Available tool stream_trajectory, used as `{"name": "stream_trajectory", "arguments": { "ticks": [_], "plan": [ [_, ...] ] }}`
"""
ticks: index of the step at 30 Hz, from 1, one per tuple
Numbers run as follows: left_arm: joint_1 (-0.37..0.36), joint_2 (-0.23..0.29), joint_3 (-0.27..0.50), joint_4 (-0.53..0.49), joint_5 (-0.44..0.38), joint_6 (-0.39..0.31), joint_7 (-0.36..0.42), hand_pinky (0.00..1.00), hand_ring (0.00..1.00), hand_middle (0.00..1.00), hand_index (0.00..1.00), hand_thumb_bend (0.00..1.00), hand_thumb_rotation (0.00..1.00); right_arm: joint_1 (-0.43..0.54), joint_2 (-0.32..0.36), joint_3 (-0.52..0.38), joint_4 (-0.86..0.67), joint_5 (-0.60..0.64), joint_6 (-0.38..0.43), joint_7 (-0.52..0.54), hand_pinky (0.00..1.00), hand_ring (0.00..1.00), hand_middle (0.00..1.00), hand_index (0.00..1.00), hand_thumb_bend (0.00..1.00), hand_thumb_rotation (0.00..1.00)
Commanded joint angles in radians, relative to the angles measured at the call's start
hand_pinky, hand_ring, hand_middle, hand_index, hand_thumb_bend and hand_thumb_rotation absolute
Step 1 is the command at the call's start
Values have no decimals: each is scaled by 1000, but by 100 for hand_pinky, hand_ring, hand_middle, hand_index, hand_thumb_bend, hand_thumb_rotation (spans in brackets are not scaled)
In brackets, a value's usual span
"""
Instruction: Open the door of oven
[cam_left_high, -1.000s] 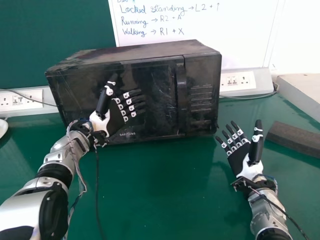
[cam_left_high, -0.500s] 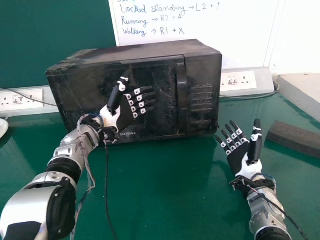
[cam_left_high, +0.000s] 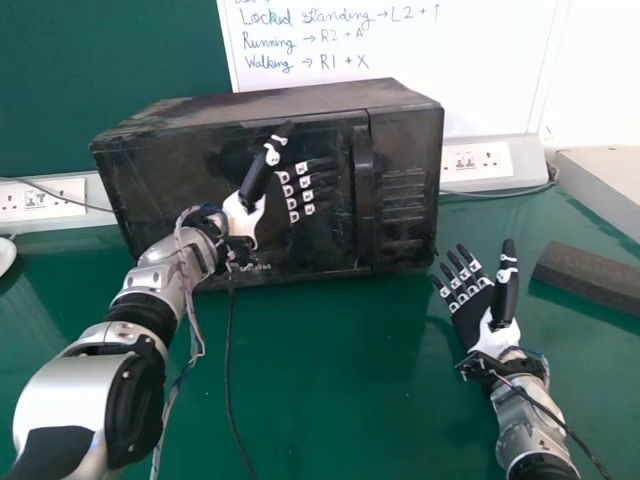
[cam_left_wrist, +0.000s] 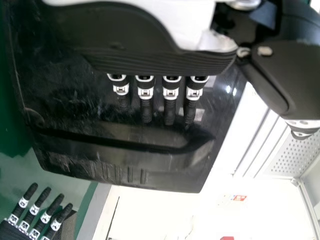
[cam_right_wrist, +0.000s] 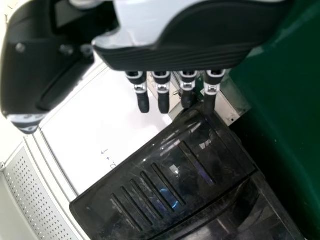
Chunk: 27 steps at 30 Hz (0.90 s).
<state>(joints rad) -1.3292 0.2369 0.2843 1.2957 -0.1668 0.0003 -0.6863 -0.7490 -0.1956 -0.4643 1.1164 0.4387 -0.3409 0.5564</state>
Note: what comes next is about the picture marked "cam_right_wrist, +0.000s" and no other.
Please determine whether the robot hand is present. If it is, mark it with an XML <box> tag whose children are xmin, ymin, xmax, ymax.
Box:
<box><xmin>0</xmin><ymin>0</ymin><xmax>300</xmax><ymax>136</ymax></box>

